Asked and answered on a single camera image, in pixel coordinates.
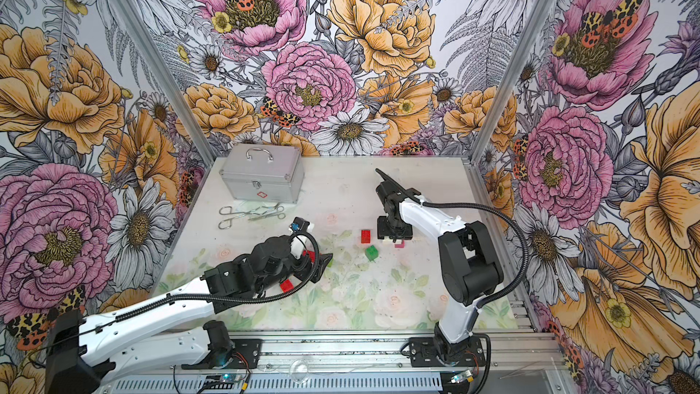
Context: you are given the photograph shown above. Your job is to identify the green lego brick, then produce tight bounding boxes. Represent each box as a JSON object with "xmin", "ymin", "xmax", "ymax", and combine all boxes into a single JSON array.
[{"xmin": 365, "ymin": 246, "xmax": 379, "ymax": 262}]

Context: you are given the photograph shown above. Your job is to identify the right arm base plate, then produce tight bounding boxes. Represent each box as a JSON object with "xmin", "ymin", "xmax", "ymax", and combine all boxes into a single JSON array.
[{"xmin": 401, "ymin": 337, "xmax": 486, "ymax": 368}]

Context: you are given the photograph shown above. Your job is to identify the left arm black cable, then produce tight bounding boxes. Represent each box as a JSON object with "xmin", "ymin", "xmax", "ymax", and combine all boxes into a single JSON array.
[{"xmin": 29, "ymin": 231, "xmax": 321, "ymax": 362}]

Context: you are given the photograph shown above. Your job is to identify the aluminium front rail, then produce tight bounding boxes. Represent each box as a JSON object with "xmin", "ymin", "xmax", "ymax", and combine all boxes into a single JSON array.
[{"xmin": 100, "ymin": 328, "xmax": 575, "ymax": 393}]

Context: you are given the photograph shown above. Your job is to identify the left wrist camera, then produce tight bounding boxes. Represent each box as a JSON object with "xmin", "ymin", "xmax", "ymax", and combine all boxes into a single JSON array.
[{"xmin": 290, "ymin": 217, "xmax": 315, "ymax": 259}]

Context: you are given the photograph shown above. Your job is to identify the red long lego brick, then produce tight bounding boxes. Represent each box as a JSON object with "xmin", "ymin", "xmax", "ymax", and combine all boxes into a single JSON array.
[{"xmin": 303, "ymin": 250, "xmax": 315, "ymax": 264}]

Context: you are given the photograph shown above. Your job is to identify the silver scissors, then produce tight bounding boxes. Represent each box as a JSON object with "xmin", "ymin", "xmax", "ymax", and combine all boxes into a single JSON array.
[{"xmin": 219, "ymin": 204, "xmax": 284, "ymax": 216}]

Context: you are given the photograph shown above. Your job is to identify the red tall lego brick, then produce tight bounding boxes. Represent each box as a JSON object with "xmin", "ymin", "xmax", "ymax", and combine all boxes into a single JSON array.
[{"xmin": 361, "ymin": 229, "xmax": 372, "ymax": 244}]

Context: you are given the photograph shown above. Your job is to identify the silver metal case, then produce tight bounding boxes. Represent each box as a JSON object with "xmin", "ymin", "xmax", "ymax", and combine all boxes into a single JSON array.
[{"xmin": 220, "ymin": 144, "xmax": 304, "ymax": 204}]

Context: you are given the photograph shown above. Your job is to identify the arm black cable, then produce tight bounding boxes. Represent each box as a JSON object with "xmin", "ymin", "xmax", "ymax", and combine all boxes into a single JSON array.
[
  {"xmin": 29, "ymin": 231, "xmax": 321, "ymax": 362},
  {"xmin": 417, "ymin": 201, "xmax": 530, "ymax": 310}
]

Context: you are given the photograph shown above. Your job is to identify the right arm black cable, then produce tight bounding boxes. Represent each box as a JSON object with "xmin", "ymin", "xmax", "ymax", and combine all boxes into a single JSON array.
[{"xmin": 417, "ymin": 201, "xmax": 530, "ymax": 310}]

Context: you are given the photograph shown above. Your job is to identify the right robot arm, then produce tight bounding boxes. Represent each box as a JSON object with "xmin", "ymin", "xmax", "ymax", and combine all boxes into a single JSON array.
[{"xmin": 376, "ymin": 169, "xmax": 505, "ymax": 364}]

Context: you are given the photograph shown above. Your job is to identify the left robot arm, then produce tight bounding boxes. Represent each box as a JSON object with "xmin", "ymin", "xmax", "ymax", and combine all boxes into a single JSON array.
[{"xmin": 45, "ymin": 232, "xmax": 333, "ymax": 393}]

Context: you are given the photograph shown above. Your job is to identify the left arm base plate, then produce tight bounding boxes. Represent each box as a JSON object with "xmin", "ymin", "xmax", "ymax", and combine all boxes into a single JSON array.
[{"xmin": 180, "ymin": 339, "xmax": 263, "ymax": 370}]

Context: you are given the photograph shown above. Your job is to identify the red square lego brick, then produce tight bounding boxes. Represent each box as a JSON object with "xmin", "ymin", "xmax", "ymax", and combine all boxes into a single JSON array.
[{"xmin": 280, "ymin": 279, "xmax": 295, "ymax": 293}]

